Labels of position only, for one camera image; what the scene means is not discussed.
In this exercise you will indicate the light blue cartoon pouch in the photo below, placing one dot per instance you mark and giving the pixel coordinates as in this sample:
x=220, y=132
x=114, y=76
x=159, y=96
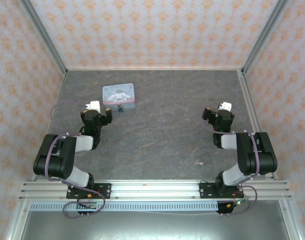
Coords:
x=118, y=96

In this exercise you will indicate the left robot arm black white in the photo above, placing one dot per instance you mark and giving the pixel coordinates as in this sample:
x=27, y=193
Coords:
x=67, y=155

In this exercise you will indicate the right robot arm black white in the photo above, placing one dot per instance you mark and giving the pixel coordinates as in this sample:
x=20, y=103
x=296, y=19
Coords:
x=245, y=152

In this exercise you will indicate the small green circuit board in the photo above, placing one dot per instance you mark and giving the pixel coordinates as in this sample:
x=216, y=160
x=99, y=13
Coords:
x=238, y=202
x=88, y=205

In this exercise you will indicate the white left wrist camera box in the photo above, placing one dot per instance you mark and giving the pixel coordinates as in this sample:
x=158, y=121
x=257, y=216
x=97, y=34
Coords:
x=94, y=106

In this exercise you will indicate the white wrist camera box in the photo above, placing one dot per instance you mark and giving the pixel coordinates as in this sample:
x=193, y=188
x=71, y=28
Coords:
x=226, y=106
x=94, y=106

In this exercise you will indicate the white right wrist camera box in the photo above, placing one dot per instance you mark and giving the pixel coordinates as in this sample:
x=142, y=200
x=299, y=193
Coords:
x=226, y=106

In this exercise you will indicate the aluminium side rail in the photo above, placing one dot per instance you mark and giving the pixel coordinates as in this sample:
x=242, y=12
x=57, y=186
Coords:
x=253, y=117

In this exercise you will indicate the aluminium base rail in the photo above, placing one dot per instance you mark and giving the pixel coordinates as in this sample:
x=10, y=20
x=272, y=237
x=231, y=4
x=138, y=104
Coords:
x=152, y=190

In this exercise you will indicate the aluminium corner post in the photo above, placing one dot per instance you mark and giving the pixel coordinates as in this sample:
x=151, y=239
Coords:
x=46, y=40
x=263, y=37

